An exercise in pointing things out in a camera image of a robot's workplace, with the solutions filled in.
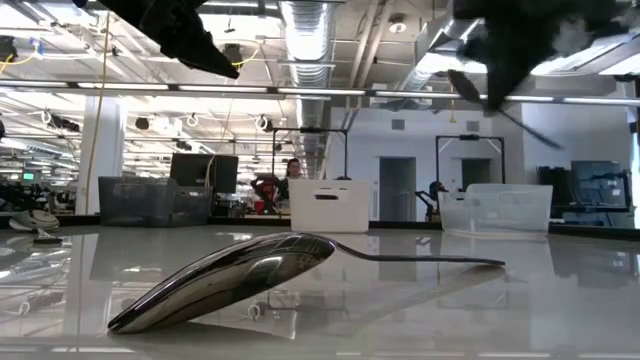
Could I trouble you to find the white plastic bin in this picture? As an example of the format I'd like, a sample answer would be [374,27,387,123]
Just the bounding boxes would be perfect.
[288,178,372,234]

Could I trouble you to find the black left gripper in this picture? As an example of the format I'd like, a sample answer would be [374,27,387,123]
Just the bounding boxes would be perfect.
[97,0,241,81]

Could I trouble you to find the silver air duct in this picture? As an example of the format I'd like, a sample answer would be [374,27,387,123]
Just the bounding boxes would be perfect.
[279,0,334,156]

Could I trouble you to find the black gantry frame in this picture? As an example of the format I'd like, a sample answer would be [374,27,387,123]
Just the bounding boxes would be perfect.
[435,133,506,186]

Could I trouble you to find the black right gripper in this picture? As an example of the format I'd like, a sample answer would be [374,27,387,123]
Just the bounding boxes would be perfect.
[452,0,569,112]

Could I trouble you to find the black spoon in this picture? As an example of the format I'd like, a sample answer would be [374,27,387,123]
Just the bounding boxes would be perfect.
[446,68,565,151]

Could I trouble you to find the dark monitor workstation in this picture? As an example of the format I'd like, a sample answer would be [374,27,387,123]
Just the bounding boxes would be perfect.
[537,159,632,214]

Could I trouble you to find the grey plastic bin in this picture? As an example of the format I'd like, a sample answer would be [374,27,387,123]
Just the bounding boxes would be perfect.
[97,175,215,227]

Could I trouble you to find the shiny silver spoon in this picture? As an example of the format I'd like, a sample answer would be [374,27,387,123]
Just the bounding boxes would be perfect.
[107,231,506,335]

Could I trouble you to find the long led light bar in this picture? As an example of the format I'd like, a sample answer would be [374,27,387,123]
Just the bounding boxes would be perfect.
[0,79,640,107]

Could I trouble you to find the yellow hanging cord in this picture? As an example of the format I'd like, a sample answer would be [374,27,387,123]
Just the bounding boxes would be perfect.
[84,9,112,214]

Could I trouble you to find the white grey rounded object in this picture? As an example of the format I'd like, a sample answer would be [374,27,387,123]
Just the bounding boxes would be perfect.
[8,209,61,233]

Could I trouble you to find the red black equipment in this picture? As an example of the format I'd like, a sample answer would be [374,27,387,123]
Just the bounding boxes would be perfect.
[251,174,281,215]

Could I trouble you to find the black monitor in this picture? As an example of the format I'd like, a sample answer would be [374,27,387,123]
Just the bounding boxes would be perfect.
[169,153,240,195]

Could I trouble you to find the person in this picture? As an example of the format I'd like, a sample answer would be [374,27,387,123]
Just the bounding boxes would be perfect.
[275,157,304,204]

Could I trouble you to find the white column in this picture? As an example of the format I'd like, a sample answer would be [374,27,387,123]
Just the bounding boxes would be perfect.
[74,96,127,216]

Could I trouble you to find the grey door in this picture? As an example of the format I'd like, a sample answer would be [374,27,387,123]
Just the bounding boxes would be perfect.
[378,156,418,223]

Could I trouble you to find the clear plastic bin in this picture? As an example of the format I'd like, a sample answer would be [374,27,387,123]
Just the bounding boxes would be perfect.
[438,183,554,234]

